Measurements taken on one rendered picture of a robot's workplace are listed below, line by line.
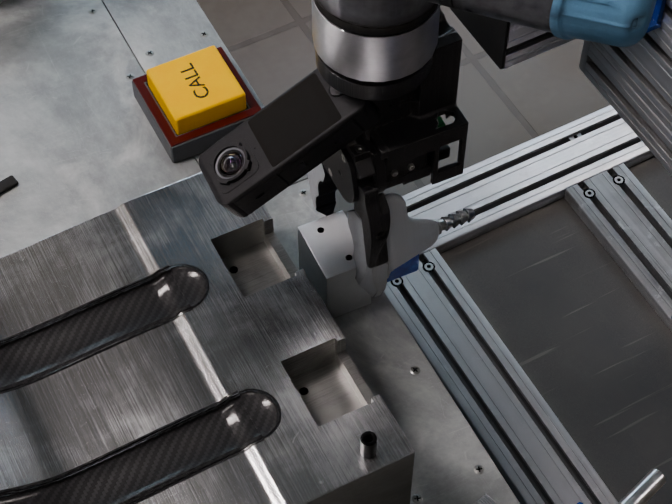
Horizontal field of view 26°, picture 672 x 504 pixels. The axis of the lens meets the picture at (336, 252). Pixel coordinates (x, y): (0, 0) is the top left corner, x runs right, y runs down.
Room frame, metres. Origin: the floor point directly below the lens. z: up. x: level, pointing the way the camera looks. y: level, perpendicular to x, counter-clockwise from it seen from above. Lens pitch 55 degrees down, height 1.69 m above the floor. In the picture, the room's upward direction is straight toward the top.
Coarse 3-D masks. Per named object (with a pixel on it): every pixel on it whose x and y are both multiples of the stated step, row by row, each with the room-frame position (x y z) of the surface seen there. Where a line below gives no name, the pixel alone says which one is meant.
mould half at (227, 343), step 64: (192, 192) 0.62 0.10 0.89; (64, 256) 0.57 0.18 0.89; (128, 256) 0.56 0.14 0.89; (192, 256) 0.56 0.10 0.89; (0, 320) 0.52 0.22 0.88; (192, 320) 0.51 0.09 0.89; (256, 320) 0.51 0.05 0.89; (320, 320) 0.51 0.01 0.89; (64, 384) 0.47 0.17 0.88; (128, 384) 0.47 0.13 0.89; (192, 384) 0.47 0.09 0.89; (256, 384) 0.46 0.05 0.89; (0, 448) 0.42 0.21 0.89; (64, 448) 0.42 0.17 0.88; (256, 448) 0.42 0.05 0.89; (320, 448) 0.42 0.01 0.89; (384, 448) 0.42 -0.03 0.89
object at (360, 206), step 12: (360, 180) 0.57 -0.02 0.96; (360, 192) 0.57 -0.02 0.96; (372, 192) 0.56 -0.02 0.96; (360, 204) 0.56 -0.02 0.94; (372, 204) 0.56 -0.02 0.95; (384, 204) 0.56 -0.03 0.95; (360, 216) 0.56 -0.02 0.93; (372, 216) 0.56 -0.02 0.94; (384, 216) 0.56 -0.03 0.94; (372, 228) 0.55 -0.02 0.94; (384, 228) 0.55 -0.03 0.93; (372, 240) 0.55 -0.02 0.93; (384, 240) 0.55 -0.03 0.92; (372, 252) 0.55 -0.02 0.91; (384, 252) 0.56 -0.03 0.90; (372, 264) 0.55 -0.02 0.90
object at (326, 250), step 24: (336, 216) 0.62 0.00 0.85; (456, 216) 0.64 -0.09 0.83; (312, 240) 0.60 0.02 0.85; (336, 240) 0.60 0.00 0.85; (312, 264) 0.59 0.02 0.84; (336, 264) 0.58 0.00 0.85; (408, 264) 0.60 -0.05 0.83; (336, 288) 0.57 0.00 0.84; (360, 288) 0.58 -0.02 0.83; (336, 312) 0.57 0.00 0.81
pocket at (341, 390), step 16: (304, 352) 0.49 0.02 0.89; (320, 352) 0.49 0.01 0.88; (336, 352) 0.50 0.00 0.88; (288, 368) 0.48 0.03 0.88; (304, 368) 0.49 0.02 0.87; (320, 368) 0.49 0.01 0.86; (336, 368) 0.49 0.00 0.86; (352, 368) 0.48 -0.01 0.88; (304, 384) 0.48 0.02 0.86; (320, 384) 0.48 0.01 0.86; (336, 384) 0.48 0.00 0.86; (352, 384) 0.48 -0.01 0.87; (304, 400) 0.47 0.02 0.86; (320, 400) 0.47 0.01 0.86; (336, 400) 0.47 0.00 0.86; (352, 400) 0.47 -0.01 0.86; (368, 400) 0.46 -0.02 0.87; (320, 416) 0.46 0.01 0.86; (336, 416) 0.46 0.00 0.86
